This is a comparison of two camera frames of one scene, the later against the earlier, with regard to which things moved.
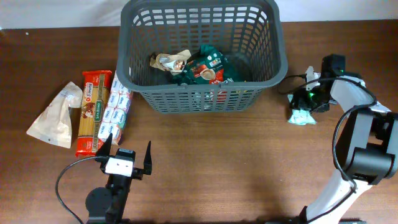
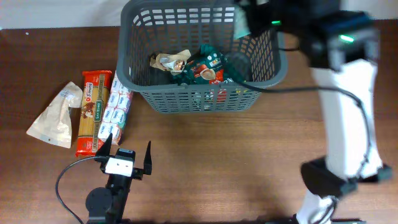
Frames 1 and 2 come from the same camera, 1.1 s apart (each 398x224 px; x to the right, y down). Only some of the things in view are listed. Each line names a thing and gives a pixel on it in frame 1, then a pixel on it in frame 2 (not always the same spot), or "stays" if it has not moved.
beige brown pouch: [175, 63] stays
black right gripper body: [313, 99] to [274, 15]
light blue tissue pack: [301, 116] to [241, 27]
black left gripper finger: [148, 162] stays
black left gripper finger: [104, 150] stays
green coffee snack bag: [209, 66] stays
